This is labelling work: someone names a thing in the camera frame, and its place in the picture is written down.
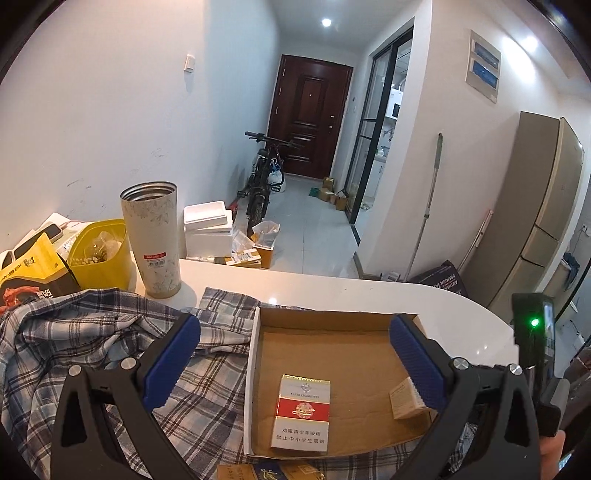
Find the red white cigarette pack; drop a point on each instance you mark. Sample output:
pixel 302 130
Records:
pixel 300 415

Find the shallow cardboard box tray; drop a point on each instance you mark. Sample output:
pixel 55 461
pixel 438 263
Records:
pixel 351 355

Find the flat yellow carton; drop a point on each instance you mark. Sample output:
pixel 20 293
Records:
pixel 242 257

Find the beige refrigerator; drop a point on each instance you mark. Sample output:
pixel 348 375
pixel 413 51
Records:
pixel 535 212

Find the white patterned tumbler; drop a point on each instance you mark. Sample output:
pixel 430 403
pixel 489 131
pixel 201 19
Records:
pixel 154 240

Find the blue plaid shirt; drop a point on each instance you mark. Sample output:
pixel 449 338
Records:
pixel 92 332

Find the brown entrance door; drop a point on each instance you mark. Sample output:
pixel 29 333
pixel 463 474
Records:
pixel 309 115

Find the white flat box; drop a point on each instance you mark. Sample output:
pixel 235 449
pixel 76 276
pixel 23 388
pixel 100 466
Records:
pixel 60 226

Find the black yellow bag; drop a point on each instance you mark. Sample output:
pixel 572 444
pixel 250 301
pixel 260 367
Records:
pixel 37 267

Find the small beige cardboard box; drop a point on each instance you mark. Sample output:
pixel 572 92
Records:
pixel 406 399

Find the white foam box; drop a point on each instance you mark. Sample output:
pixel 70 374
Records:
pixel 207 230

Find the black framed glass door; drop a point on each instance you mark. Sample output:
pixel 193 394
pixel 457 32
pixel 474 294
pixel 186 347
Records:
pixel 369 138

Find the gold blue cigarette pack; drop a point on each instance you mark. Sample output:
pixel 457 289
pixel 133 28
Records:
pixel 268 473

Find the open cardboard box with plastic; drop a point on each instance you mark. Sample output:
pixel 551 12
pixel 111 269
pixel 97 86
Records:
pixel 267 244

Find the round ceiling light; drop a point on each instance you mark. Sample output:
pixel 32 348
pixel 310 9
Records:
pixel 326 22

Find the wall electrical panel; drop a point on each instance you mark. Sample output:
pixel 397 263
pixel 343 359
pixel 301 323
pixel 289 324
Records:
pixel 483 64

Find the white light switch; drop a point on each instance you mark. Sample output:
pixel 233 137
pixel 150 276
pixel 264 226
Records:
pixel 190 62

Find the black bicycle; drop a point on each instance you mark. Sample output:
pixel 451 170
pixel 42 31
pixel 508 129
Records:
pixel 261 184

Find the yellow plastic container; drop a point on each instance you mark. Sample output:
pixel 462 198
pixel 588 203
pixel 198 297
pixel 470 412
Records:
pixel 104 263

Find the dark printed bag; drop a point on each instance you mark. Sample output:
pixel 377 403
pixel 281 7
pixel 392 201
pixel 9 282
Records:
pixel 441 279

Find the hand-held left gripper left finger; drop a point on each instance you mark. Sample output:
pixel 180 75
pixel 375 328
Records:
pixel 171 364

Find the pile of small cardboard boxes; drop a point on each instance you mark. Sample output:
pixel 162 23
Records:
pixel 332 191

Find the white plastic bag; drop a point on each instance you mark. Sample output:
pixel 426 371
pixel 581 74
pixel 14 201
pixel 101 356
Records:
pixel 277 181

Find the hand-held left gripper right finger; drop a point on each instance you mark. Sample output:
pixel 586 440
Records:
pixel 415 360

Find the person's right hand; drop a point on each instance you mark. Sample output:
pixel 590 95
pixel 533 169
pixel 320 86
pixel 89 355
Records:
pixel 550 454

